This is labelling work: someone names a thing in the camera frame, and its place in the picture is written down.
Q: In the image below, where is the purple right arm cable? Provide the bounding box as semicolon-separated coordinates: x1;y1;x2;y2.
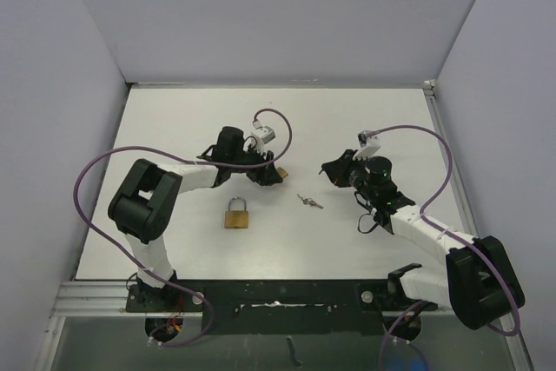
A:
362;125;522;371

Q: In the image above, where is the large brass padlock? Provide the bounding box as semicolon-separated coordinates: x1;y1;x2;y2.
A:
223;196;249;229

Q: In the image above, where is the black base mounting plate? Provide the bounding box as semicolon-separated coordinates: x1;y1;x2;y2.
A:
125;279;413;344

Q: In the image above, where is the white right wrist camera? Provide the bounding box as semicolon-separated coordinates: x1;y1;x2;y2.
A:
353;130;381;161

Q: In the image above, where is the small brass padlock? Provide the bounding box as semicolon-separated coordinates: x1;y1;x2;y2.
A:
276;167;288;179

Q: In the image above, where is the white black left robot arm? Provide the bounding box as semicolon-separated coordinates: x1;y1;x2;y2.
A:
108;125;283;311

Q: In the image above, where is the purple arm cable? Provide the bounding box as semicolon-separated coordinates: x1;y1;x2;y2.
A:
73;109;293;348
362;125;522;371

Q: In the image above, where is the aluminium frame rail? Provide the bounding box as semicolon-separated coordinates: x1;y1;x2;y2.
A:
422;80;479;237
35;278;533;370

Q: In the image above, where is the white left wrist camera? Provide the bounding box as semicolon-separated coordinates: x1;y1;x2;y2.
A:
250;120;276;155

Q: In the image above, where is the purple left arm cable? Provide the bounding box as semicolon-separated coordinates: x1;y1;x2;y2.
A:
73;109;293;348

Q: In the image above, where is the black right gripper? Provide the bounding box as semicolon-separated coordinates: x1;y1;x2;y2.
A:
323;149;377;202

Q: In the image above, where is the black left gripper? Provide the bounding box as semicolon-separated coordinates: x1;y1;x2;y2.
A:
229;142;281;185

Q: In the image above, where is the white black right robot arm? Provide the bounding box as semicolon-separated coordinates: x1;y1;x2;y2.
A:
321;149;526;330

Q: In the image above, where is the aluminium front frame rail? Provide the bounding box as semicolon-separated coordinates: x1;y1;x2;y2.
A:
35;278;533;370

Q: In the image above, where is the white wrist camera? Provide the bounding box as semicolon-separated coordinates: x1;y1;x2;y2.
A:
250;120;276;155
353;130;381;161

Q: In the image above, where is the aluminium right frame rail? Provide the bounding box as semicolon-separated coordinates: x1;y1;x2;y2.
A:
422;80;479;237

